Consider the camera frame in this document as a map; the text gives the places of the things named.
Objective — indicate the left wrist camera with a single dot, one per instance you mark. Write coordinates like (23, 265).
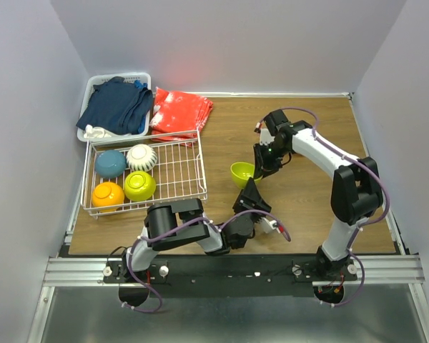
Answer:
(269, 226)

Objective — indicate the red white tie-dye towel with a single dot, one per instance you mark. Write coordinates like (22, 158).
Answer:
(178, 114)

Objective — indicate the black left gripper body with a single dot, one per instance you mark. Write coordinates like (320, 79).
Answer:
(238, 208)

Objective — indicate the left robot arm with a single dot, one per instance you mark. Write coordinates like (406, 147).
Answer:
(175, 224)

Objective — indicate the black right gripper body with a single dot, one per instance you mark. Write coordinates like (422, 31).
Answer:
(272, 153)

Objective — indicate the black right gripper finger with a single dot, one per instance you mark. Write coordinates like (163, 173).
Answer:
(258, 170)
(266, 172)

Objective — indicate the white wire dish rack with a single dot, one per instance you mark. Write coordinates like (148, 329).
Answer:
(179, 171)

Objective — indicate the white blue patterned bowl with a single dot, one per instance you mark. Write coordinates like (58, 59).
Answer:
(141, 157)

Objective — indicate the white plastic basket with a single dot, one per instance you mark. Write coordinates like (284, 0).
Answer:
(99, 79)

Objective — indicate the white cloth bag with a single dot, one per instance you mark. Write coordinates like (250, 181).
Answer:
(96, 132)

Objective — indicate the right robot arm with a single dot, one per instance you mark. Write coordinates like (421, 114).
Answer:
(357, 192)

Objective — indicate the dark blue denim cloth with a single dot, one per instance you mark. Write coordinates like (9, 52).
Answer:
(111, 106)

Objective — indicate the aluminium frame rail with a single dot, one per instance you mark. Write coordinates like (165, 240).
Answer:
(87, 272)

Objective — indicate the yellow orange bowl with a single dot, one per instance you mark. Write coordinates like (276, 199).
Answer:
(109, 196)

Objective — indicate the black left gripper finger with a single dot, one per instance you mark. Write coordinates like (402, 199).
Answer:
(259, 203)
(250, 190)

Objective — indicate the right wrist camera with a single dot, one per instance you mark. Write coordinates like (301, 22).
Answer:
(265, 137)

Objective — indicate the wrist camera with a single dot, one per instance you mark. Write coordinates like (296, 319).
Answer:
(269, 226)
(265, 137)

